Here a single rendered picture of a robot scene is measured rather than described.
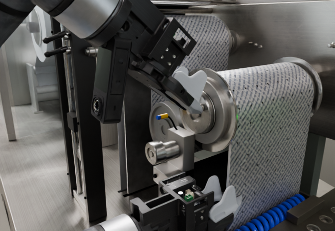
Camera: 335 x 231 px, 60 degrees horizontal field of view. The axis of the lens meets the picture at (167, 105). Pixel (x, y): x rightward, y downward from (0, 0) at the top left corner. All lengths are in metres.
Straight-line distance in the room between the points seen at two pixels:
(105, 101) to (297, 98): 0.38
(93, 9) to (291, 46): 0.55
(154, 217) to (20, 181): 0.71
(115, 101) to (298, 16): 0.52
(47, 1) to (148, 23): 0.12
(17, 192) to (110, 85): 0.71
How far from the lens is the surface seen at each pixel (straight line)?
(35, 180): 1.06
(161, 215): 0.42
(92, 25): 0.33
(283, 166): 0.64
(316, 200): 0.69
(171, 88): 0.38
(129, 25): 0.37
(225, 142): 0.49
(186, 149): 0.53
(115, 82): 0.37
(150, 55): 0.36
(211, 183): 0.52
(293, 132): 0.63
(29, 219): 0.89
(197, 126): 0.50
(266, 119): 0.54
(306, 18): 0.76
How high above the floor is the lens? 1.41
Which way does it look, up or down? 17 degrees down
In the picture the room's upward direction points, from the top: straight up
